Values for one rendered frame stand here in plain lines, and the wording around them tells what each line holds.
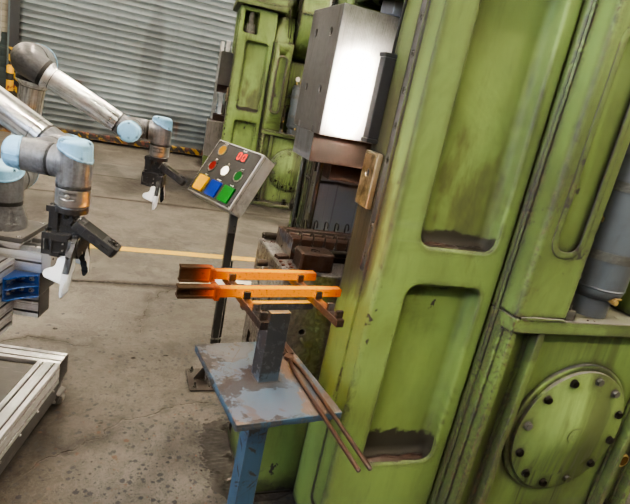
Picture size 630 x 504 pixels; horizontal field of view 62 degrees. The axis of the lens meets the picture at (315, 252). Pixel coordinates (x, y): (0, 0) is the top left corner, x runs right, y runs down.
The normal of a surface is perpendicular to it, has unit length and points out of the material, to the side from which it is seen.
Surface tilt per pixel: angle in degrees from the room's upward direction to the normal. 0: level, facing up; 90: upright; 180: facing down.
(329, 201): 90
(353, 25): 90
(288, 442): 90
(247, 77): 89
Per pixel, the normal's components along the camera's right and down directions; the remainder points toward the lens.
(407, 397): 0.31, 0.33
